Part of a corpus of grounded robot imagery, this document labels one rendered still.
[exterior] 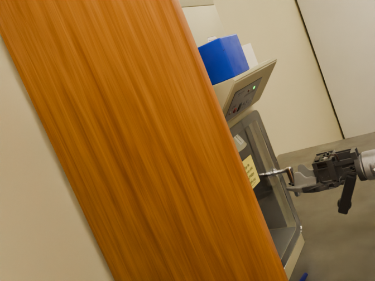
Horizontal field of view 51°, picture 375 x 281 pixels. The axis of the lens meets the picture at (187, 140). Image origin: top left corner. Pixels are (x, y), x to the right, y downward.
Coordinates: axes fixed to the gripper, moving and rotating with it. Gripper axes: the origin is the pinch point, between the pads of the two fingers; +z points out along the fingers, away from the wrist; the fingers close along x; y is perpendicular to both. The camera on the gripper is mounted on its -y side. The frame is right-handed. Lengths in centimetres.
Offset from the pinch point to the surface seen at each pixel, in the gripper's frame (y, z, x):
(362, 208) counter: -21.4, -10.9, -22.1
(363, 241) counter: -20.6, -13.1, -1.7
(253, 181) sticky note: 9.9, 3.6, 14.5
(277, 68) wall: 17, 47, -172
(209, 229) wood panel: 8.5, 8.1, 34.4
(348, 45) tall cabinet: 3, 15, -285
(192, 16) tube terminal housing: 54, 5, 9
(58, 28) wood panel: 63, 26, 32
